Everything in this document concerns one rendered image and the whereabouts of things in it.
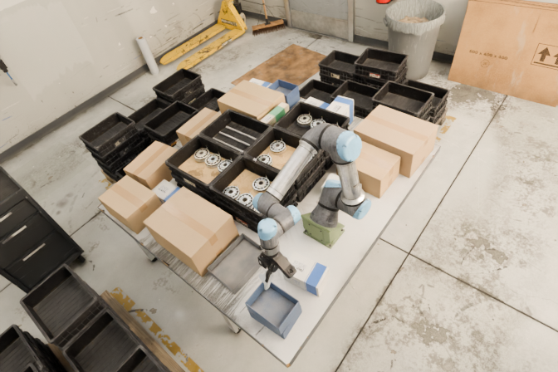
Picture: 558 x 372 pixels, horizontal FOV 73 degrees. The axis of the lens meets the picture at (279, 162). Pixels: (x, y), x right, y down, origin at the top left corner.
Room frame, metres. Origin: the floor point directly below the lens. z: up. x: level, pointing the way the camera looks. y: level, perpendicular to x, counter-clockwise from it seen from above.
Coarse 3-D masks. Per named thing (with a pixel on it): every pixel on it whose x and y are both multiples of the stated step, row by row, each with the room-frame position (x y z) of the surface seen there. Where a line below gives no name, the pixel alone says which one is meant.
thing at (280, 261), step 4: (280, 252) 0.83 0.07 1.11; (280, 256) 0.82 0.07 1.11; (272, 260) 0.81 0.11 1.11; (276, 260) 0.80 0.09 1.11; (280, 260) 0.81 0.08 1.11; (284, 260) 0.81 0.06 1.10; (276, 264) 0.80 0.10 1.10; (280, 264) 0.79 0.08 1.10; (284, 264) 0.79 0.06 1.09; (288, 264) 0.79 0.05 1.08; (280, 268) 0.78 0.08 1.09; (284, 268) 0.77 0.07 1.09; (288, 268) 0.78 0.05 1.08; (292, 268) 0.77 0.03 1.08; (284, 272) 0.76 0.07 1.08; (288, 272) 0.76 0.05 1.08; (292, 272) 0.76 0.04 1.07; (288, 276) 0.75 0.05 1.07; (292, 276) 0.75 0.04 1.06
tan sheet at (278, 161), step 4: (276, 140) 1.84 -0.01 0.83; (268, 148) 1.79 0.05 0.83; (288, 148) 1.75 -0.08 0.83; (292, 148) 1.74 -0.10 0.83; (264, 152) 1.75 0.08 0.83; (268, 152) 1.75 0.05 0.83; (288, 152) 1.71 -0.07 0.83; (292, 152) 1.70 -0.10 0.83; (272, 156) 1.70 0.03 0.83; (276, 156) 1.70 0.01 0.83; (280, 156) 1.69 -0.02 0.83; (284, 156) 1.68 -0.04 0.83; (288, 156) 1.67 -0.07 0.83; (272, 160) 1.67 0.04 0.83; (276, 160) 1.66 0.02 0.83; (280, 160) 1.65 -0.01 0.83; (284, 160) 1.64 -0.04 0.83; (272, 164) 1.63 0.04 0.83; (276, 164) 1.62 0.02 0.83; (280, 164) 1.62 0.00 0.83; (284, 164) 1.61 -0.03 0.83; (280, 168) 1.59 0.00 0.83
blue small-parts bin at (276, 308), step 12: (264, 288) 0.87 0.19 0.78; (276, 288) 0.84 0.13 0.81; (252, 300) 0.81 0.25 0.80; (264, 300) 0.81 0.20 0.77; (276, 300) 0.80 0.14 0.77; (288, 300) 0.79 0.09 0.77; (252, 312) 0.76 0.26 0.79; (264, 312) 0.75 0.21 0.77; (276, 312) 0.74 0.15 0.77; (288, 312) 0.73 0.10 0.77; (276, 324) 0.69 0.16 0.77; (288, 324) 0.68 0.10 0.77
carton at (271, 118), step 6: (282, 102) 2.17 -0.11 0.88; (276, 108) 2.12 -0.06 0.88; (282, 108) 2.10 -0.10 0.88; (288, 108) 2.13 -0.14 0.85; (270, 114) 2.07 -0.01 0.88; (276, 114) 2.06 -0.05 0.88; (282, 114) 2.09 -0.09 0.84; (264, 120) 2.01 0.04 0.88; (270, 120) 2.00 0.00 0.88; (276, 120) 2.04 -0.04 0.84
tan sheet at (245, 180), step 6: (240, 174) 1.60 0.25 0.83; (246, 174) 1.59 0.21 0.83; (252, 174) 1.58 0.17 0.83; (234, 180) 1.56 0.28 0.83; (240, 180) 1.55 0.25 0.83; (246, 180) 1.54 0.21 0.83; (252, 180) 1.53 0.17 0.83; (228, 186) 1.53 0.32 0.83; (240, 186) 1.51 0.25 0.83; (246, 186) 1.50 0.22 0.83; (222, 192) 1.49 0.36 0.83; (246, 192) 1.45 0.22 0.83; (252, 192) 1.44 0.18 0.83
